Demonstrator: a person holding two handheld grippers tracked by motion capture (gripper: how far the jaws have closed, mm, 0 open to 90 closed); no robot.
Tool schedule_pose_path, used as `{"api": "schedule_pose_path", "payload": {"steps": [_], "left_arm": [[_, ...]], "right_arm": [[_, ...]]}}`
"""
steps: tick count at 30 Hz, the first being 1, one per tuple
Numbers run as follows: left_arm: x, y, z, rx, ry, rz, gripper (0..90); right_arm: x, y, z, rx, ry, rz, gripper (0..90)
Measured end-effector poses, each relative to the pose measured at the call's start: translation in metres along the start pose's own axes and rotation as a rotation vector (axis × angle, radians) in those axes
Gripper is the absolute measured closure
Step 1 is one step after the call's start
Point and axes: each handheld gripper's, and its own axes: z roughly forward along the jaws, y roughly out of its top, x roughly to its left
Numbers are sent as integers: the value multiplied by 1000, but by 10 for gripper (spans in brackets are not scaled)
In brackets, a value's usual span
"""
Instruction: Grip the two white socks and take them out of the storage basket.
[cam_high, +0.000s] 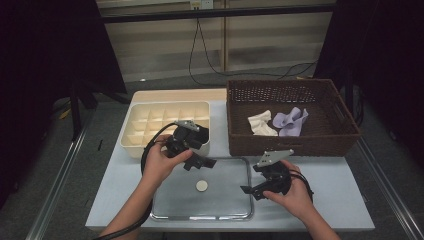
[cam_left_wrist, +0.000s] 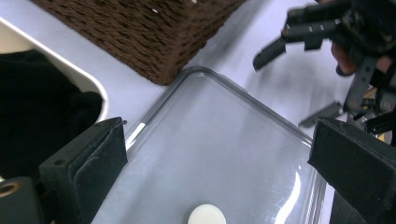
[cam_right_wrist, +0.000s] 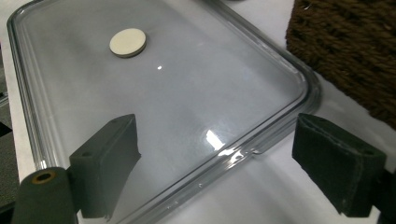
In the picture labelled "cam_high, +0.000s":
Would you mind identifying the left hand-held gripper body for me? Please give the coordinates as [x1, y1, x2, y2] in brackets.
[164, 119, 205, 160]

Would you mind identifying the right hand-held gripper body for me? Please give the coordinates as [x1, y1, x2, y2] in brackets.
[253, 148, 295, 198]

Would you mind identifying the black sock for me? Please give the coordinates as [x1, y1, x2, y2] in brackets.
[194, 124, 211, 145]

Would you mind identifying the brown woven basket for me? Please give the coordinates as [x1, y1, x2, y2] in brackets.
[225, 78, 362, 158]

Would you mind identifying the white sock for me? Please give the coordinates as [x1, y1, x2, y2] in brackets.
[247, 109, 279, 137]

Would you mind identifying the purple sock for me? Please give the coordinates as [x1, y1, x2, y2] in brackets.
[272, 106, 310, 138]

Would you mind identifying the clear plastic box lid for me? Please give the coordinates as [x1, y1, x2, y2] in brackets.
[149, 155, 255, 222]

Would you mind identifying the cream divided storage box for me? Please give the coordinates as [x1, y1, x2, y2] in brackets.
[119, 100, 212, 160]

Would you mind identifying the person's left hand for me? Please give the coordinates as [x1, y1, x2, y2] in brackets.
[141, 133, 194, 188]

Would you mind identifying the person's right hand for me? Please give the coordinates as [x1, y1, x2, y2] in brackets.
[262, 159, 315, 222]

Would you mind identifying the light wooden board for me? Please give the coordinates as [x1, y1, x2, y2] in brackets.
[130, 88, 228, 104]

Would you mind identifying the black metal stand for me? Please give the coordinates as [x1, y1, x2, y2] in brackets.
[69, 79, 131, 141]

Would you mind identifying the black horizontal bar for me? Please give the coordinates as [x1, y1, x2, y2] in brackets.
[99, 3, 338, 24]

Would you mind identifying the black curtain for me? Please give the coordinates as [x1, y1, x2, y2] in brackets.
[313, 0, 424, 169]
[0, 0, 128, 209]

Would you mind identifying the left hand-held gripper cable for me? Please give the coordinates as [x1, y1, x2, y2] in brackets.
[92, 122, 178, 240]

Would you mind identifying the black wall cable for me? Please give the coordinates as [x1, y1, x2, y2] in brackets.
[198, 18, 318, 80]
[188, 18, 208, 87]

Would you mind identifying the white wall power outlet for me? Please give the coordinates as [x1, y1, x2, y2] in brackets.
[189, 0, 214, 10]

